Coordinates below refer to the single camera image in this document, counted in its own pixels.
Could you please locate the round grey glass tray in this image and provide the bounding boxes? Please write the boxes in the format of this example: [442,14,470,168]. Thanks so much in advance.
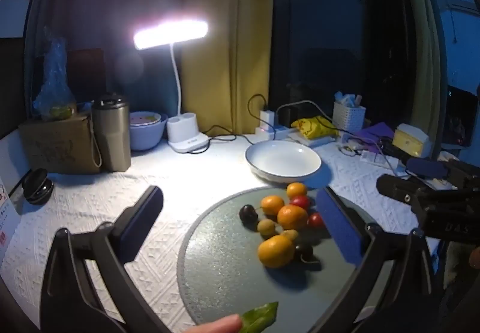
[176,186,380,328]

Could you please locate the light blue bowl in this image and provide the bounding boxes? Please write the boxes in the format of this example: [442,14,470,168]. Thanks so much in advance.
[129,112,168,152]

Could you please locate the white charger plug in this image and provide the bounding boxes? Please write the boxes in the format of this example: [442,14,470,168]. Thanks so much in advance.
[259,110,277,130]

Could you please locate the steel tumbler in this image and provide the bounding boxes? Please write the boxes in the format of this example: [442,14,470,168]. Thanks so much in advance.
[91,93,132,172]

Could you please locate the white woven basket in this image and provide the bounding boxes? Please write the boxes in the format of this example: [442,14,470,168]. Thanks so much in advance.
[332,100,367,133]

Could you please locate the white textured tablecloth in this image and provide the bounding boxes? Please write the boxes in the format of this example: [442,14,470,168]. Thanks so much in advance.
[0,129,464,333]

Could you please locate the small pale packets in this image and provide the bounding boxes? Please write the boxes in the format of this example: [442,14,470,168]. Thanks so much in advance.
[334,91,364,108]

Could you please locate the dark plum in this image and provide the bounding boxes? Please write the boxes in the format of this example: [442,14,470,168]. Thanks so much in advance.
[239,204,263,223]

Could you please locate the orange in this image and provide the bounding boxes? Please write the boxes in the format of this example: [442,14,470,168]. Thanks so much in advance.
[257,235,296,268]
[277,204,309,230]
[261,195,286,216]
[286,182,308,200]

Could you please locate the white cable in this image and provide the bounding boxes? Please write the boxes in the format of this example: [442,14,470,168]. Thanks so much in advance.
[276,99,399,172]

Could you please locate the white wipes packet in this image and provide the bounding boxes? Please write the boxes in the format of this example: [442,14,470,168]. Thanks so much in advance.
[288,130,339,148]

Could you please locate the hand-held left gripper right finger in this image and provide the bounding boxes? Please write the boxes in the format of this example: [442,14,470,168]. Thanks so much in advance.
[309,186,443,333]

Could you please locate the dark cherry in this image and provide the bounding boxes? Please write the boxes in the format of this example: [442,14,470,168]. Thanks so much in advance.
[294,244,322,265]

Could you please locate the white power strip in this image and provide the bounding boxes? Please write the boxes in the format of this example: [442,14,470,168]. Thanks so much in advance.
[255,124,302,143]

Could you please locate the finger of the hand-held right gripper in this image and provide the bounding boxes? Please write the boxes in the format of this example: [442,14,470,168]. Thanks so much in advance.
[376,173,458,207]
[379,143,467,183]

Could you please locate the black power adapter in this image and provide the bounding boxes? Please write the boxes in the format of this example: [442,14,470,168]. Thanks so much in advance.
[279,105,300,128]

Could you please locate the black cable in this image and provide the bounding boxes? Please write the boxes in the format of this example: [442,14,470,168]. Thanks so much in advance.
[187,93,268,154]

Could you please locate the cardboard box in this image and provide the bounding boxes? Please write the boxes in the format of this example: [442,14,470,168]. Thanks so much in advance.
[18,111,102,175]

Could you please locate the person's left hand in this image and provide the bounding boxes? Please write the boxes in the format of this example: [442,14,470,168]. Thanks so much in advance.
[186,313,243,333]

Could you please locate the yellow and white box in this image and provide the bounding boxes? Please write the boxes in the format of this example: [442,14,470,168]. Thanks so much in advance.
[391,123,432,158]

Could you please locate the white desk lamp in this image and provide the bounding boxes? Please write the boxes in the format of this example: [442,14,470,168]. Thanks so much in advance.
[133,20,211,153]

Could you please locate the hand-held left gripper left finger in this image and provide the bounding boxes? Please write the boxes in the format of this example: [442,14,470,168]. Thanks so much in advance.
[39,185,171,333]

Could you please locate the pink patterned bowl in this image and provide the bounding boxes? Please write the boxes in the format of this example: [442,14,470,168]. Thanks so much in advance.
[130,111,162,128]

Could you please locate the green leaf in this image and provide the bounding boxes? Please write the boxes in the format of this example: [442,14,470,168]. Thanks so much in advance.
[240,301,280,333]

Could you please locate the yellow curtain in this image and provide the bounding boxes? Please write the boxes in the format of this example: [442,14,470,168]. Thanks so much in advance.
[182,0,275,135]

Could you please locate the blue plastic bag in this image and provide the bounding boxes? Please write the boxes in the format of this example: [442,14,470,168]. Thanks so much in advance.
[32,27,78,122]

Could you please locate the yellow printed bag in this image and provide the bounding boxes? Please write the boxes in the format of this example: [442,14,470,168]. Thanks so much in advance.
[291,116,340,141]

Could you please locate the white paper card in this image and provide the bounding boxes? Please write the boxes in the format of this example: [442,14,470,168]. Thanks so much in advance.
[0,176,22,267]

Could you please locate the pale green curtain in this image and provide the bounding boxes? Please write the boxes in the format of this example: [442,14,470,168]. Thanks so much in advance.
[392,0,447,155]

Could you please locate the white plate with dark rim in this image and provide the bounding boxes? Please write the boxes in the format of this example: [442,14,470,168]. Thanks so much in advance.
[245,140,323,184]

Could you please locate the purple bag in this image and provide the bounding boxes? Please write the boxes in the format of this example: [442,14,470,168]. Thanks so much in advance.
[352,122,395,158]

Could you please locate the white labelled packet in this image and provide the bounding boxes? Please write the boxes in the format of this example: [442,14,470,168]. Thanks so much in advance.
[359,150,391,169]

